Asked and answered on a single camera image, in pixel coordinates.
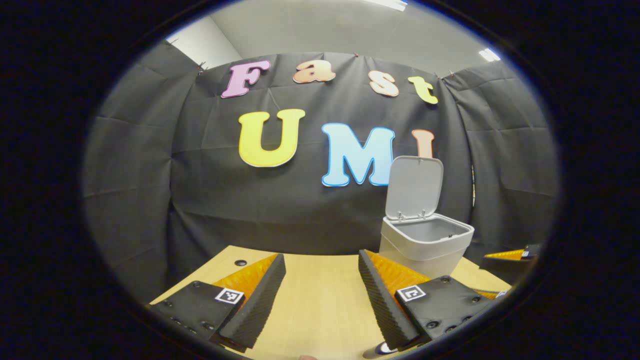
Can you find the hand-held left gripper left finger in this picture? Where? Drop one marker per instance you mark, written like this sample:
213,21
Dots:
257,305

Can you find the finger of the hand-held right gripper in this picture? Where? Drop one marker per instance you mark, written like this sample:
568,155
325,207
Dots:
492,295
505,263

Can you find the long ceiling light panel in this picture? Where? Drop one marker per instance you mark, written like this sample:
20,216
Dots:
390,4

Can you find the white desktop garbage bin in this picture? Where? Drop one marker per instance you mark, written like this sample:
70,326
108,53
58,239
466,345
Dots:
420,250

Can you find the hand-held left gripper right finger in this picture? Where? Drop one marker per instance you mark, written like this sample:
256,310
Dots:
382,305

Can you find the small ceiling light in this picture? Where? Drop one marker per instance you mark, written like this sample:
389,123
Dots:
489,55

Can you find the wooden desktop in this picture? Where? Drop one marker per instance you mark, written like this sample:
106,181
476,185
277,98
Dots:
320,300

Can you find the black backdrop cloth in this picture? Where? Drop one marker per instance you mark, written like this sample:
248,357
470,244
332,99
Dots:
280,210

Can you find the pop can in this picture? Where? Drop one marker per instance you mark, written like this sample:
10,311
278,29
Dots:
379,350

